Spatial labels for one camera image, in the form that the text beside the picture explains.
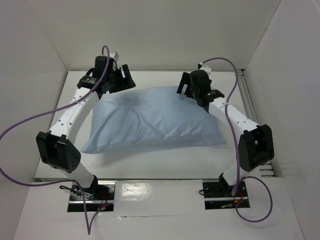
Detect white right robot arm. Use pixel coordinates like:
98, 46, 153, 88
177, 70, 275, 196

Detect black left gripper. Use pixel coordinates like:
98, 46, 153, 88
105, 64, 136, 94

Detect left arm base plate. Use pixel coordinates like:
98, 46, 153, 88
59, 180, 116, 213

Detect light blue pillowcase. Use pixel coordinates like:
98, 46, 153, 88
81, 86, 226, 154

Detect aluminium frame rail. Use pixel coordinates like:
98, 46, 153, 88
237, 69, 275, 178

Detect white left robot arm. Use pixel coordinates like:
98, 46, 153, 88
36, 52, 136, 200

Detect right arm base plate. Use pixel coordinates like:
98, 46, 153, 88
198, 176, 250, 210

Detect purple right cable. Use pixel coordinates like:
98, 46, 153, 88
197, 57, 274, 223

